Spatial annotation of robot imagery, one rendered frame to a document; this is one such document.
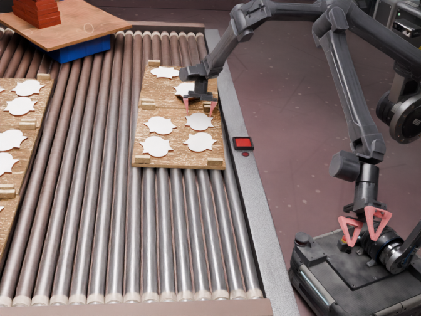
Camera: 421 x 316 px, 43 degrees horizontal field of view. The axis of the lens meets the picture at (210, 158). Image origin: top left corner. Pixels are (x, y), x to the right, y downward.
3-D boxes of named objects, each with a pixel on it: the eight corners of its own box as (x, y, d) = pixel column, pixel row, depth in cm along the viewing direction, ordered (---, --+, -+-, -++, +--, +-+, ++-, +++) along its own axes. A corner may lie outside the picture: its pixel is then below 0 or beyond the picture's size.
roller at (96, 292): (124, 37, 304) (124, 29, 301) (104, 320, 147) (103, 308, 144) (116, 37, 304) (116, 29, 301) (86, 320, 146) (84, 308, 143)
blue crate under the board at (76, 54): (77, 30, 296) (76, 12, 290) (112, 49, 279) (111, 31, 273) (27, 44, 277) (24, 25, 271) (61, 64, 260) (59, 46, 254)
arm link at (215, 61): (258, 31, 177) (248, 2, 179) (242, 34, 175) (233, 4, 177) (220, 79, 217) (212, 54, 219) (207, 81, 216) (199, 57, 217)
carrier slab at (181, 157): (219, 113, 233) (220, 110, 232) (225, 170, 200) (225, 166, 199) (138, 110, 230) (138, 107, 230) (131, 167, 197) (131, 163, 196)
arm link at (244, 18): (262, 19, 168) (252, -10, 170) (236, 39, 179) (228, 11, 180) (350, 21, 195) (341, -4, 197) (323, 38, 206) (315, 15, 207)
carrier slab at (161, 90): (215, 71, 267) (216, 68, 266) (218, 113, 234) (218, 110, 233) (145, 67, 265) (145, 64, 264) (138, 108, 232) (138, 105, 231)
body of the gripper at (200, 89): (212, 99, 221) (214, 81, 219) (188, 98, 220) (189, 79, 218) (212, 96, 227) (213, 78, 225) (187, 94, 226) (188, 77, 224)
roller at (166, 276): (160, 38, 307) (160, 30, 304) (176, 317, 149) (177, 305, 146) (151, 38, 306) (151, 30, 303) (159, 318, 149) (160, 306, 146)
